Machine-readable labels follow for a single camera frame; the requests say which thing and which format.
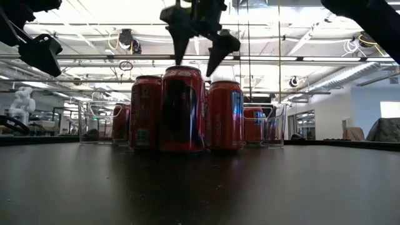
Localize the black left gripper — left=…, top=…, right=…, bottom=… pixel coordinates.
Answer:
left=0, top=0, right=63, bottom=78

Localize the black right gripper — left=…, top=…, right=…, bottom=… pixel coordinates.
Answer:
left=159, top=0, right=241, bottom=78

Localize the orange Fanta can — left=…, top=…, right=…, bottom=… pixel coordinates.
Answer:
left=242, top=106, right=266, bottom=145

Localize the beige chair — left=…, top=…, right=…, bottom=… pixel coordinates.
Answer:
left=342, top=126, right=366, bottom=142

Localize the grey covered machine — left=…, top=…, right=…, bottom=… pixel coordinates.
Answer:
left=365, top=117, right=400, bottom=143

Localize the black curved hose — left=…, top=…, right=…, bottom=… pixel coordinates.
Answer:
left=0, top=114, right=31, bottom=136

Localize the black ceiling cable reel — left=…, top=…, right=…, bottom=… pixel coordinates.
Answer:
left=356, top=30, right=378, bottom=48
left=118, top=28, right=142, bottom=56

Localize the black hanging cable loop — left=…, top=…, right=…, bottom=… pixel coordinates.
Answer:
left=117, top=60, right=134, bottom=73

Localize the overhead light rail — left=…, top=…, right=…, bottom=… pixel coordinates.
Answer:
left=0, top=52, right=400, bottom=63

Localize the silver ceiling duct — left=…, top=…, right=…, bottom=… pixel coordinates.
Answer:
left=312, top=61, right=381, bottom=91

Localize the white wall screen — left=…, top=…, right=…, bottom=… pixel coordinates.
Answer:
left=379, top=101, right=400, bottom=119

